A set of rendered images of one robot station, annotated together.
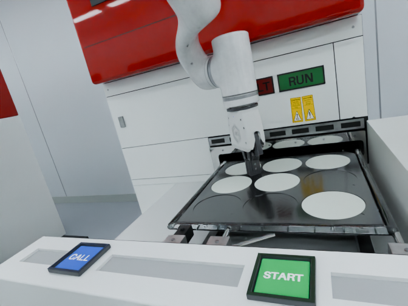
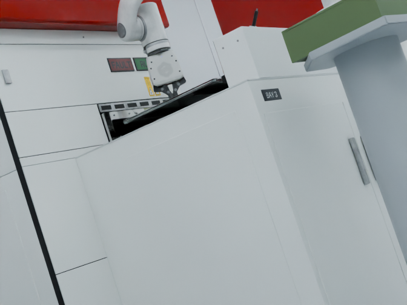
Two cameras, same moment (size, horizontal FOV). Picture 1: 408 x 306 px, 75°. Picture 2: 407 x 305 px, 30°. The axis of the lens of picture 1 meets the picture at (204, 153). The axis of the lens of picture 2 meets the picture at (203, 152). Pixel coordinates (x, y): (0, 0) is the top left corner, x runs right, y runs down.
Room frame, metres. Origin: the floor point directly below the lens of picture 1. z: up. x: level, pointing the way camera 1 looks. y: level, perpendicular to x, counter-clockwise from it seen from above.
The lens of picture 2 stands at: (0.21, 2.20, 0.53)
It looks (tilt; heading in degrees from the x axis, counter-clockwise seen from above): 5 degrees up; 279
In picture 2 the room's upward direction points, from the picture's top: 19 degrees counter-clockwise
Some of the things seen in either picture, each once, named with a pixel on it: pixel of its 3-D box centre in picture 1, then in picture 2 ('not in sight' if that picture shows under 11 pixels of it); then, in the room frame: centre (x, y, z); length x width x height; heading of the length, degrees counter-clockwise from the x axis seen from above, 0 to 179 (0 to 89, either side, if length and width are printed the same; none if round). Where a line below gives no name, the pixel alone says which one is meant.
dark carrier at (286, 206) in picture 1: (276, 183); (201, 98); (0.56, -0.15, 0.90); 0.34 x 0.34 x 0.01; 65
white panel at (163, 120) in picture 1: (218, 121); (100, 90); (0.84, -0.07, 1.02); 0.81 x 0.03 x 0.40; 65
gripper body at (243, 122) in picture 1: (245, 125); (163, 67); (0.63, -0.11, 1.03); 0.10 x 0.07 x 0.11; 16
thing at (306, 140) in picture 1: (280, 154); (150, 121); (0.75, -0.22, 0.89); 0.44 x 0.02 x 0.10; 65
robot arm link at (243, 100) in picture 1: (240, 99); (157, 49); (0.64, -0.11, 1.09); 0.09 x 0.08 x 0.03; 16
